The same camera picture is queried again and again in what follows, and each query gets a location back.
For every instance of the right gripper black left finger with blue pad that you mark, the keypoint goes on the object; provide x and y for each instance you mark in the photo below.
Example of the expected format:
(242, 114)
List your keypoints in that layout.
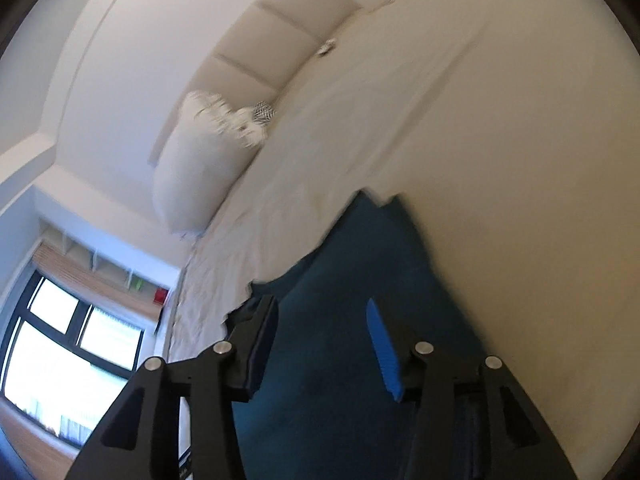
(175, 420)

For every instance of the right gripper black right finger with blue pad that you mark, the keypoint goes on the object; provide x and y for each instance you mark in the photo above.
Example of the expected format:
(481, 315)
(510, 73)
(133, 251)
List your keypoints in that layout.
(471, 419)

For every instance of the dark teal knit sweater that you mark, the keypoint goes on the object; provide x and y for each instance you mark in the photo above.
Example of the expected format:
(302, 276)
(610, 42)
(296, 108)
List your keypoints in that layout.
(322, 410)

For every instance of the black framed window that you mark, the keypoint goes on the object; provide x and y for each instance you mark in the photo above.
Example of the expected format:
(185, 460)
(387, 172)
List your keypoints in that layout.
(65, 361)

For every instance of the red box on shelf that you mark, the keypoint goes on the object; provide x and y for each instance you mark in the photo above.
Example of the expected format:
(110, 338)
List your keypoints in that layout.
(160, 296)

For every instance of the beige curtain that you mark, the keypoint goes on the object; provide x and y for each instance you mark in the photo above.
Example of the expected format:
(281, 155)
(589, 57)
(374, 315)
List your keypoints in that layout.
(95, 290)

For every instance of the white fluffy pillow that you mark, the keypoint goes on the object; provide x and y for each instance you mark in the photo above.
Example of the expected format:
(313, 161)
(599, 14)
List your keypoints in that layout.
(210, 147)

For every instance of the beige bed with duvet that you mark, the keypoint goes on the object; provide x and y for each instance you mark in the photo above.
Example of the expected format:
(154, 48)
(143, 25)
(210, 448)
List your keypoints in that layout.
(509, 129)

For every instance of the black and white striped item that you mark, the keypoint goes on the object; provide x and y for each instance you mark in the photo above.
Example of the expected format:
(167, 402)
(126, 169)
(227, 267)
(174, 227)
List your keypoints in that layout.
(263, 113)

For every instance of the beige padded headboard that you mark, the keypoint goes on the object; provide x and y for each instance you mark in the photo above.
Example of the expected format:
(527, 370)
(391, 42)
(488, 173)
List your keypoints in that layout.
(260, 53)

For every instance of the small white item on bed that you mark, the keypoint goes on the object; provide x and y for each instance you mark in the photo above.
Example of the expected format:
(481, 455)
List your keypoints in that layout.
(327, 47)

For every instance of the white wall shelf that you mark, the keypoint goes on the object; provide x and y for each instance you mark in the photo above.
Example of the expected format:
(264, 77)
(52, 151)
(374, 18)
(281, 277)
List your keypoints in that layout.
(105, 268)

